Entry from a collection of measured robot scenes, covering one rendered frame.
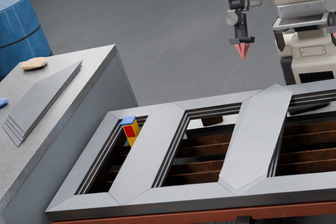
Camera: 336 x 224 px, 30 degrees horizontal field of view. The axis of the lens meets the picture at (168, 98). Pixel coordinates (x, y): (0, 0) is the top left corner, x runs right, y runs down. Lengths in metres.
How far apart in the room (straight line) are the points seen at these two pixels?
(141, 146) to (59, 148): 0.35
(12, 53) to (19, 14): 0.36
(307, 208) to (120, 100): 1.41
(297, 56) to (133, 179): 1.09
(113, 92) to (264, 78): 1.85
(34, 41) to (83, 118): 2.94
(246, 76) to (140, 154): 2.42
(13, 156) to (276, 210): 1.06
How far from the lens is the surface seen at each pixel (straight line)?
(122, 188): 2.44
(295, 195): 2.15
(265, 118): 2.57
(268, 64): 5.01
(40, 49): 5.83
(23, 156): 2.56
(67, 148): 2.76
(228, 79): 4.95
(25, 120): 2.80
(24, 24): 5.72
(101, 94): 3.09
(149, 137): 2.70
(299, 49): 3.08
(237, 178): 2.27
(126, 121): 2.85
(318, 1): 2.92
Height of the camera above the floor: 2.15
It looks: 26 degrees down
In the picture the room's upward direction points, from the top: 19 degrees counter-clockwise
